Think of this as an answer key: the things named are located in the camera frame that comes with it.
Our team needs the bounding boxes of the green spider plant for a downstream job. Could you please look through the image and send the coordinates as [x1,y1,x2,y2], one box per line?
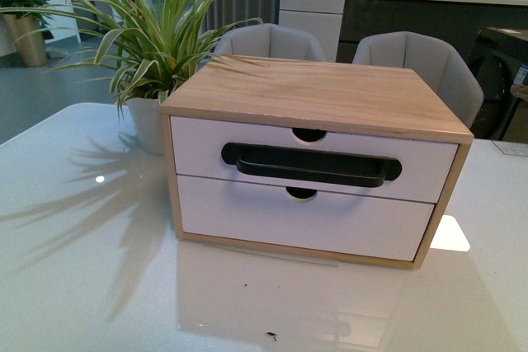
[0,0,319,122]

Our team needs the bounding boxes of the tan background planter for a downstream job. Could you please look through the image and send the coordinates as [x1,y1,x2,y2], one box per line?
[3,14,48,68]

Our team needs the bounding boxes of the grey armchair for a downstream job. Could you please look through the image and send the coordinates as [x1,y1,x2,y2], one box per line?
[214,23,326,62]
[352,31,483,128]

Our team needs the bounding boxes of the left grey armchair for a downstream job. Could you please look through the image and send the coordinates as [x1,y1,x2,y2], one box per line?
[214,23,326,62]

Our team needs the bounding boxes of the right grey armchair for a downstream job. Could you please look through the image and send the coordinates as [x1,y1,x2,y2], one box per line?
[352,31,483,128]

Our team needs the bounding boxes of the wooden drawer cabinet frame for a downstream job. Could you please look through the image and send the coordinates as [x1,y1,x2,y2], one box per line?
[160,56,474,269]

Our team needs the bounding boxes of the grey plant pot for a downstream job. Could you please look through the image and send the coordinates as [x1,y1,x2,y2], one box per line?
[126,98,164,155]

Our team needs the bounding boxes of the dark sideboard counter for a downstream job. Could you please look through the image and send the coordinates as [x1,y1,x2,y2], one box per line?
[337,0,527,63]

